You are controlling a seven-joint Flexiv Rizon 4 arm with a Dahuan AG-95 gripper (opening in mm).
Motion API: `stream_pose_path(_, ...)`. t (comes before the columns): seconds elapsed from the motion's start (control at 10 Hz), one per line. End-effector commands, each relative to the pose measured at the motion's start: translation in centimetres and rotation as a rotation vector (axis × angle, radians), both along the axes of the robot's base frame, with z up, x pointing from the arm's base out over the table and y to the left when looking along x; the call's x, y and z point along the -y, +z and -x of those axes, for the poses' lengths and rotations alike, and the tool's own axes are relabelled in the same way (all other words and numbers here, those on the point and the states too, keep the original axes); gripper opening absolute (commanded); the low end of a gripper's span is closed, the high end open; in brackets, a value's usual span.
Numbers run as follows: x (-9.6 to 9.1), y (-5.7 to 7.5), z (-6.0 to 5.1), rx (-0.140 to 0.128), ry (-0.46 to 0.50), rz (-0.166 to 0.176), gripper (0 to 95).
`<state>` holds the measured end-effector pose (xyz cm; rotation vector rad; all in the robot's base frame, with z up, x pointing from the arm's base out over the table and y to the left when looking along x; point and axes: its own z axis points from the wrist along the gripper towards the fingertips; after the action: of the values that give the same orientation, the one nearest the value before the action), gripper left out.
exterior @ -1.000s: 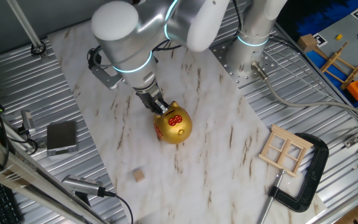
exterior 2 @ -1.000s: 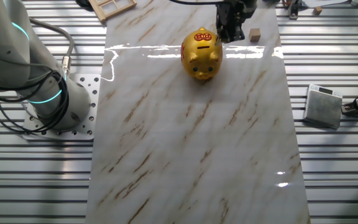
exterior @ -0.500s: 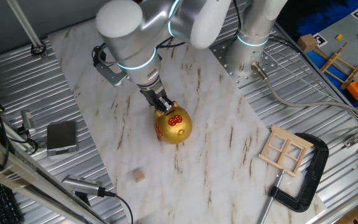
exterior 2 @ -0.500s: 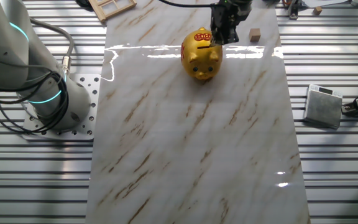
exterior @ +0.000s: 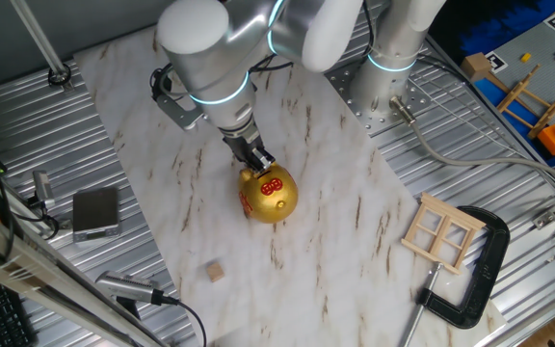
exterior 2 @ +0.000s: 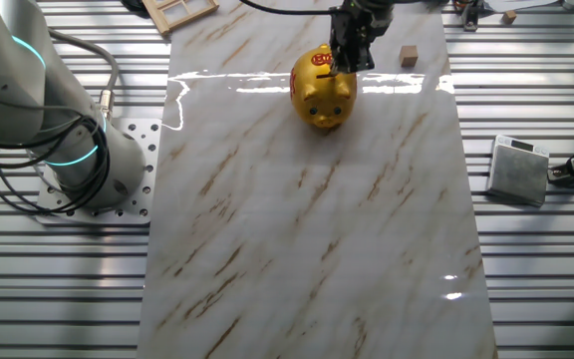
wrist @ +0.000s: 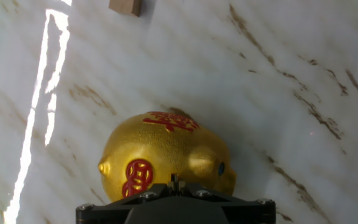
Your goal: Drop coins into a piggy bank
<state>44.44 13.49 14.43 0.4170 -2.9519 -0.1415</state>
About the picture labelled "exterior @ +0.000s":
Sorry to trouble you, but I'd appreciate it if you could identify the wooden cube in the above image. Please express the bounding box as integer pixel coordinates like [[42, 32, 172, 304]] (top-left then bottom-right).
[[460, 51, 493, 83]]

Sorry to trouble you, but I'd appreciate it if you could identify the blue foam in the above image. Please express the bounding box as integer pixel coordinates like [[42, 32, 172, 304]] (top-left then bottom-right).
[[460, 0, 555, 57]]

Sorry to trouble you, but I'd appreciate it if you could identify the gold piggy bank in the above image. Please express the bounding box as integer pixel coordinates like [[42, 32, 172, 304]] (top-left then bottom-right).
[[237, 161, 300, 225]]

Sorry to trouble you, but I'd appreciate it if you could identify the grey cable with metal connector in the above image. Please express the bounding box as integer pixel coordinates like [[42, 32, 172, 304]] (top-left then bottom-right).
[[388, 94, 555, 194]]

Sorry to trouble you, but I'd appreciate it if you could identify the grey brick baseplate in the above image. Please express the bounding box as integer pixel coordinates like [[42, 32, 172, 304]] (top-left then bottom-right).
[[469, 19, 555, 146]]

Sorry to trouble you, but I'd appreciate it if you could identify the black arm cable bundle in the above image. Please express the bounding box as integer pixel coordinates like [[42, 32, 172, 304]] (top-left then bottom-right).
[[362, 0, 377, 55]]

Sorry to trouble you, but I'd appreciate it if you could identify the metal tripod pole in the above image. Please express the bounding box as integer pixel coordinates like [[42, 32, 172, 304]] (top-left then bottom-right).
[[10, 0, 74, 93]]

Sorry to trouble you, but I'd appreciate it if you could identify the marble pattern board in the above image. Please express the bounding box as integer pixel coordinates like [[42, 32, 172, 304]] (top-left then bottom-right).
[[73, 18, 508, 347]]

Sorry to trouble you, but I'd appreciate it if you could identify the small grey camera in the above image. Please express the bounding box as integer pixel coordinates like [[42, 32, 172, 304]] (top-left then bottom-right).
[[31, 170, 57, 209]]

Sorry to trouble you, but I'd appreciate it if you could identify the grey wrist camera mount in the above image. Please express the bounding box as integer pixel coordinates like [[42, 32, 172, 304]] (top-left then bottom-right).
[[150, 65, 206, 131]]

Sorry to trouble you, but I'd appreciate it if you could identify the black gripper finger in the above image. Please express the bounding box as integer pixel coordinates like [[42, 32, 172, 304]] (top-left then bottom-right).
[[238, 154, 259, 173], [251, 147, 277, 174]]

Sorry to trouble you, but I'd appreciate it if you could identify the black camera cable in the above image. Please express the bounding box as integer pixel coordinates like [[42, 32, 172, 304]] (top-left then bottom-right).
[[160, 293, 208, 347]]

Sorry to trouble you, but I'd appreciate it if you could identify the silver ribbed camera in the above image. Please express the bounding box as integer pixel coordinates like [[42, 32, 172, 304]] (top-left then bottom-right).
[[94, 269, 166, 306]]

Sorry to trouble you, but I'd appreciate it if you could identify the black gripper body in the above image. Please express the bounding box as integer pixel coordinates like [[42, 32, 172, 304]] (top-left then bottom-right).
[[222, 125, 264, 163]]

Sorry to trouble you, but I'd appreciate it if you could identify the black C-clamp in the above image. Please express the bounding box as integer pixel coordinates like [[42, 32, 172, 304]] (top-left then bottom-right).
[[399, 205, 511, 347]]

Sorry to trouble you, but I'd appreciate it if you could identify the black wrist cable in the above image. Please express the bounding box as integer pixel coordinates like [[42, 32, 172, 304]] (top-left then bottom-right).
[[149, 55, 296, 97]]

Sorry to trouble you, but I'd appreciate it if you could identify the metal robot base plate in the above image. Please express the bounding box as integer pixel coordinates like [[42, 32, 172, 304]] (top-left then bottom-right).
[[325, 65, 434, 140]]

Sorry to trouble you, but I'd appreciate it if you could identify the aluminium frame beam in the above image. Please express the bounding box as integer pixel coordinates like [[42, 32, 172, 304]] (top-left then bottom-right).
[[0, 198, 166, 347]]

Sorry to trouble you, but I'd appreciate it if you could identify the small wooden block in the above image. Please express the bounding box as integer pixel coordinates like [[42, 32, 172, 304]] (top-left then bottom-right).
[[205, 261, 225, 283]]

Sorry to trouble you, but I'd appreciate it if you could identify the grey digital scale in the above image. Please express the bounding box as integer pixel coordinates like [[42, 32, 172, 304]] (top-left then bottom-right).
[[71, 186, 122, 245]]

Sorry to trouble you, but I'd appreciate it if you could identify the wooden ladder frame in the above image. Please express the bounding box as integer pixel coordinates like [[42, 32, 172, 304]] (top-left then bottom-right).
[[487, 63, 555, 141]]

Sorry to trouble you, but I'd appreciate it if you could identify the black camera stand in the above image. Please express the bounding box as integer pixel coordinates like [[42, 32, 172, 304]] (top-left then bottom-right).
[[115, 294, 143, 320]]

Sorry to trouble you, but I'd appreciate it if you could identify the wooden window frame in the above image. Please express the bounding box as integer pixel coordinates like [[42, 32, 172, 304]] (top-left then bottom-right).
[[400, 192, 487, 276]]

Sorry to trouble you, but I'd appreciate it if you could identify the small metal bracket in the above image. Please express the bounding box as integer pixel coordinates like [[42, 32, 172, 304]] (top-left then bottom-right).
[[532, 210, 555, 230]]

